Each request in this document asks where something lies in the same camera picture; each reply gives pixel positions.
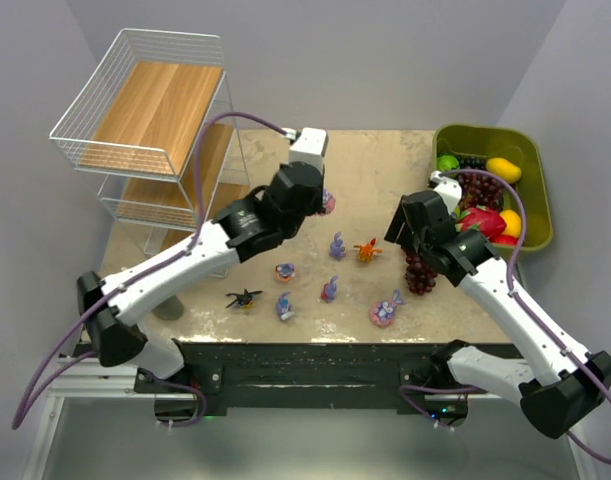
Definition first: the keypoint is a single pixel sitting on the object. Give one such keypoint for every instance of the green plastic bin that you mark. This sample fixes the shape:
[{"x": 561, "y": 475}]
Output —
[{"x": 530, "y": 192}]

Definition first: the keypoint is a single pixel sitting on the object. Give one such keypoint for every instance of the green watermelon toy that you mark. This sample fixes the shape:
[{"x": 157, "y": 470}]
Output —
[{"x": 447, "y": 162}]

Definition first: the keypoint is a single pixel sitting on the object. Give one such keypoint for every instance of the pink dragon fruit toy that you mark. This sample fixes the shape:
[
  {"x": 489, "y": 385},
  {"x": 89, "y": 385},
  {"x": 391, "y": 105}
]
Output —
[{"x": 482, "y": 219}]

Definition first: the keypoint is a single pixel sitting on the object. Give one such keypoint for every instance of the red apple toy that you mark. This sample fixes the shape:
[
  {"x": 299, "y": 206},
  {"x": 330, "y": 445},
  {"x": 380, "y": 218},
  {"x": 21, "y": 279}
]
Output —
[{"x": 506, "y": 240}]

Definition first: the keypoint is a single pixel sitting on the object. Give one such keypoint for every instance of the yellow lemon toy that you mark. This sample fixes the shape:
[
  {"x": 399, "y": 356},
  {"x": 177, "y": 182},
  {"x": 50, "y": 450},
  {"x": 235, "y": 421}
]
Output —
[{"x": 513, "y": 222}]

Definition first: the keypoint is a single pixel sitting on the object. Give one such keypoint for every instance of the black mounting base rail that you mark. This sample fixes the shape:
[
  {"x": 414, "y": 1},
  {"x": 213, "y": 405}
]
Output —
[{"x": 306, "y": 376}]

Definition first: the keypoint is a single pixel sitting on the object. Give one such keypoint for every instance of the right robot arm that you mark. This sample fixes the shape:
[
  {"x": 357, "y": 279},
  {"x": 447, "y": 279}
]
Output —
[{"x": 557, "y": 381}]

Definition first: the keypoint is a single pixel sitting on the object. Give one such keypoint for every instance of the purple bunny standing toy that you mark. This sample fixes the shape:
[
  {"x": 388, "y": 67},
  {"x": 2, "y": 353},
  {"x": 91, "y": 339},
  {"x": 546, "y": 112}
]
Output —
[{"x": 337, "y": 248}]

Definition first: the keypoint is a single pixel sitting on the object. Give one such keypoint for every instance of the orange dragon toy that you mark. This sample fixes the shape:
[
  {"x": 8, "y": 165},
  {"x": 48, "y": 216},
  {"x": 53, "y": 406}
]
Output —
[{"x": 367, "y": 252}]

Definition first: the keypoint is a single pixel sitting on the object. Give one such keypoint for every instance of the small purple bunny toy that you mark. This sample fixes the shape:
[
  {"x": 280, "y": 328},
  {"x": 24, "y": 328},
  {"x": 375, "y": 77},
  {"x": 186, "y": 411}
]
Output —
[{"x": 283, "y": 307}]

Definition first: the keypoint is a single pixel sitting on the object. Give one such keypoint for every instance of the red grape bunch in bin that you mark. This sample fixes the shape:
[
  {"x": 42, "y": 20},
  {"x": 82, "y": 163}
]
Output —
[{"x": 480, "y": 191}]

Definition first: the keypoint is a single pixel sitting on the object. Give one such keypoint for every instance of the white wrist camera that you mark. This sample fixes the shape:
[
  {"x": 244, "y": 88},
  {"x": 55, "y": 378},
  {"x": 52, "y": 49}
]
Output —
[
  {"x": 307, "y": 145},
  {"x": 449, "y": 189}
]

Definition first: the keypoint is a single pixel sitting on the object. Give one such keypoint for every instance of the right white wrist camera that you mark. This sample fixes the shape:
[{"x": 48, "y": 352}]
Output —
[{"x": 449, "y": 189}]

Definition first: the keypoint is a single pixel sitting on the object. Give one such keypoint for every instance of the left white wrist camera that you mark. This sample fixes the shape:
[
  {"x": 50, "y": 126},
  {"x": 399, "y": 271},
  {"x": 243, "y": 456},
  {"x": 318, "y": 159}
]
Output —
[{"x": 307, "y": 145}]

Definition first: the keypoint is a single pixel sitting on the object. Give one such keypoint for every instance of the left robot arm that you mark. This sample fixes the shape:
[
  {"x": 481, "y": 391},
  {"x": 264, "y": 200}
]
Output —
[{"x": 111, "y": 307}]

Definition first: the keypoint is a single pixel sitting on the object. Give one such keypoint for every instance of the green bottle white cap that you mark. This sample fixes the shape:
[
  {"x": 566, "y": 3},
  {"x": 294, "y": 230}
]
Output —
[{"x": 171, "y": 309}]

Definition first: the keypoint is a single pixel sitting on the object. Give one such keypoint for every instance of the red grape bunch on table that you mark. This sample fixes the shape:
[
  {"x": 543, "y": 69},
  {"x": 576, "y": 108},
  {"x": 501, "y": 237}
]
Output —
[{"x": 420, "y": 278}]

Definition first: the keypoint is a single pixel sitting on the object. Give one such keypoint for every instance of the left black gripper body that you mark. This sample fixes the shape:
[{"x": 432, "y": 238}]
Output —
[{"x": 314, "y": 195}]

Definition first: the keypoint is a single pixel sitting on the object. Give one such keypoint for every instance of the white wire wooden shelf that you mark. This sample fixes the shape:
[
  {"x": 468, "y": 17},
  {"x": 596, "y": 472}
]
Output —
[{"x": 152, "y": 126}]

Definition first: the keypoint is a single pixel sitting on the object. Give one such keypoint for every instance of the bunny on pink donut front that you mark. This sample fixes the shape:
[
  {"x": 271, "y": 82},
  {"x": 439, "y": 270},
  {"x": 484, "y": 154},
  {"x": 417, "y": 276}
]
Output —
[{"x": 383, "y": 313}]

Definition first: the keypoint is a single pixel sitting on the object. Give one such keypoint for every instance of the purple bunny with red heart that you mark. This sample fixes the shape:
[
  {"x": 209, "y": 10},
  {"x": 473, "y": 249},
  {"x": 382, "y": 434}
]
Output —
[{"x": 329, "y": 290}]

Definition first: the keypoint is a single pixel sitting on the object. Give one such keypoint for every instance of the dark blue grape bunch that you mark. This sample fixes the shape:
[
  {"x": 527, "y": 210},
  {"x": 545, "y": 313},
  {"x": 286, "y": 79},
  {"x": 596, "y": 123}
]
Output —
[{"x": 471, "y": 162}]

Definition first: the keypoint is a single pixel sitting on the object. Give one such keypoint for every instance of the yellow mango toy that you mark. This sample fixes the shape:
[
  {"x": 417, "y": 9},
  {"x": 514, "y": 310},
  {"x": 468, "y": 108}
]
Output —
[{"x": 504, "y": 169}]

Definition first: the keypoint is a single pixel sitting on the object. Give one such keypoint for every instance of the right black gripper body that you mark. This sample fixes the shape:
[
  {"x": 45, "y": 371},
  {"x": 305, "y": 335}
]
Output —
[{"x": 402, "y": 226}]

